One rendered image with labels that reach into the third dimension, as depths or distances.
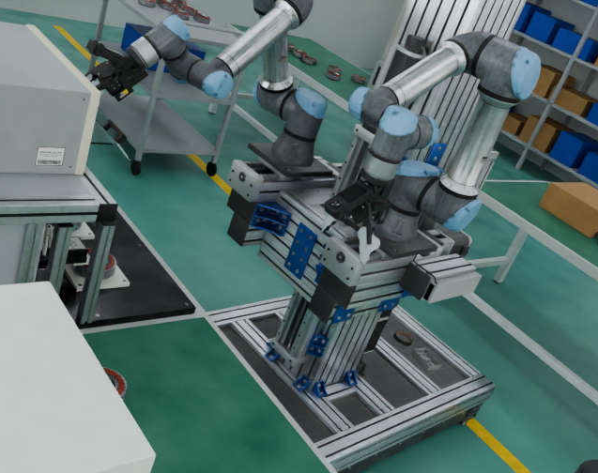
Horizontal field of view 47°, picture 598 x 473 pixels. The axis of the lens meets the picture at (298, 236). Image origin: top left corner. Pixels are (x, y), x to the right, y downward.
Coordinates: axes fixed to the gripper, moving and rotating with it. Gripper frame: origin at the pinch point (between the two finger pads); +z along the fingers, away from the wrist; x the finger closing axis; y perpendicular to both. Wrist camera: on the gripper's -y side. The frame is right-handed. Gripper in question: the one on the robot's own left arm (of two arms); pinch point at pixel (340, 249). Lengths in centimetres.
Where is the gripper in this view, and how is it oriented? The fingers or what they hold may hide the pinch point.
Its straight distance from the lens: 163.4
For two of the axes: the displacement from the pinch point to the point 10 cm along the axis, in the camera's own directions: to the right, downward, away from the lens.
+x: -6.3, -5.3, 5.7
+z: -3.2, 8.5, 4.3
